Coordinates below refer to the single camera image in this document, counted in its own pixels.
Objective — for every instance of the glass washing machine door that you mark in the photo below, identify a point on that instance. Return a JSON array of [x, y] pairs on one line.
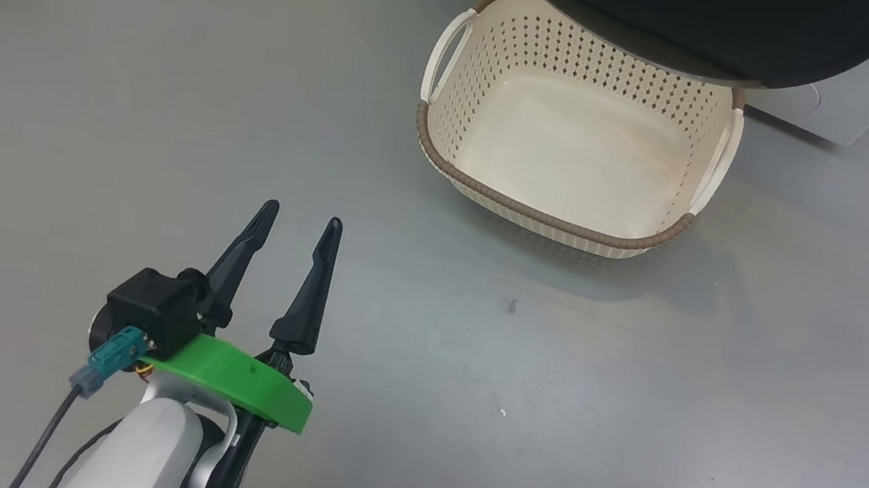
[[691, 24]]

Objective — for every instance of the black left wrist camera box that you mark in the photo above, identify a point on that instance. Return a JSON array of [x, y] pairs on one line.
[[153, 310]]

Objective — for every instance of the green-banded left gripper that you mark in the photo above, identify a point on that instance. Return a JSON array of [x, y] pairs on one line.
[[250, 384]]

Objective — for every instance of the cream perforated basket brown rim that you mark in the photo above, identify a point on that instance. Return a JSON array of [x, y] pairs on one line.
[[577, 153]]

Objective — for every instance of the white front-load washing machine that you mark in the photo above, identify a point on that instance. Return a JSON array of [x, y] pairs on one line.
[[851, 108]]

